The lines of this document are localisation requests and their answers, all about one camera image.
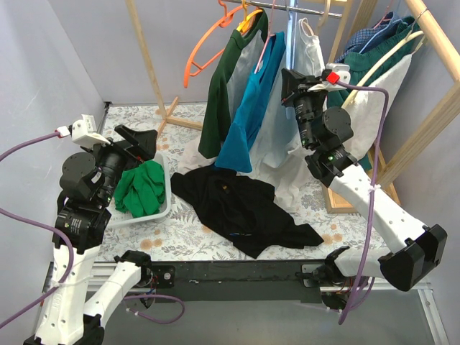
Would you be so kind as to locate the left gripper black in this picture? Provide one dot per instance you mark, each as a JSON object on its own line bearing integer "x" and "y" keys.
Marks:
{"x": 120, "y": 148}

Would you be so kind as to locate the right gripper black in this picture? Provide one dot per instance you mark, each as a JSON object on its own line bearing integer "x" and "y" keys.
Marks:
{"x": 298, "y": 89}

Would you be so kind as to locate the bright green t shirt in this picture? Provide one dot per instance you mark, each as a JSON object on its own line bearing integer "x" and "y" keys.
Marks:
{"x": 141, "y": 191}

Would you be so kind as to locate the black daisy t shirt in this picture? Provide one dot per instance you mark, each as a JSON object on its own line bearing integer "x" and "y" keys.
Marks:
{"x": 242, "y": 210}

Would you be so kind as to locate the light blue hanger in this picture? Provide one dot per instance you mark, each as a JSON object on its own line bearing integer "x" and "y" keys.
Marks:
{"x": 291, "y": 19}

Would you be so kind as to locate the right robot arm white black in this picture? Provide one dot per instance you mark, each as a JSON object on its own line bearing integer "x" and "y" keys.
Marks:
{"x": 413, "y": 248}

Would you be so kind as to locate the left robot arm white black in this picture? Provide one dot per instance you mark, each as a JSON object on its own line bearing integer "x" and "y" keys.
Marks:
{"x": 88, "y": 181}

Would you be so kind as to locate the dark green raglan shirt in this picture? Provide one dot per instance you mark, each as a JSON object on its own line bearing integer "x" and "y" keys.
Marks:
{"x": 228, "y": 83}

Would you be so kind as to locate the yellow plastic hanger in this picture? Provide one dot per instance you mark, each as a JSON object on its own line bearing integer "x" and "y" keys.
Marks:
{"x": 249, "y": 18}

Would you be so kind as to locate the beige wooden hanger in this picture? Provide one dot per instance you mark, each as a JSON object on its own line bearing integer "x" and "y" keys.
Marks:
{"x": 321, "y": 21}

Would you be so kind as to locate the white t shirt on hanger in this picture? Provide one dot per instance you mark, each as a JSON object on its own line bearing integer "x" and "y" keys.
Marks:
{"x": 277, "y": 155}

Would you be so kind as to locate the blue checked shirt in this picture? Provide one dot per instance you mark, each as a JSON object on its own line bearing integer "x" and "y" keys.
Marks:
{"x": 368, "y": 38}

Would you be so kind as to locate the teal blue t shirt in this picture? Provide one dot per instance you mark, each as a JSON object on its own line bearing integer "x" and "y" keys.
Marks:
{"x": 234, "y": 154}

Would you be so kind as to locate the cream plastic hanger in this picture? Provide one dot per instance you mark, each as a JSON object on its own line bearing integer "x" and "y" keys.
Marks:
{"x": 381, "y": 61}

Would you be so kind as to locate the white garment right rack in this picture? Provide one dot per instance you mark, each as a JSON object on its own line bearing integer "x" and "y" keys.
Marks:
{"x": 366, "y": 109}

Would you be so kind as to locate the white plastic laundry basket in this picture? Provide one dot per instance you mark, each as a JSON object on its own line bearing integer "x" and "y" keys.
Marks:
{"x": 119, "y": 219}

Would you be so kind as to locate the metal hanging rod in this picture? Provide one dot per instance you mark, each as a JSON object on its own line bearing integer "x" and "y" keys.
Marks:
{"x": 294, "y": 7}

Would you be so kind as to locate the floral table cloth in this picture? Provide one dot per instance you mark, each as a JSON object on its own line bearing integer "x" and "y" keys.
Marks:
{"x": 180, "y": 236}

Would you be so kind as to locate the pink wire hanger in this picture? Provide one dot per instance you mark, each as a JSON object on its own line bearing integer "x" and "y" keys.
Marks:
{"x": 269, "y": 34}

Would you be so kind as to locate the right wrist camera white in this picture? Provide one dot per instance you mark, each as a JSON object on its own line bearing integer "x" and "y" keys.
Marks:
{"x": 331, "y": 78}

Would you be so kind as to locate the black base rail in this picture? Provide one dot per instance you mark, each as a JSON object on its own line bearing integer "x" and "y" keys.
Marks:
{"x": 254, "y": 280}

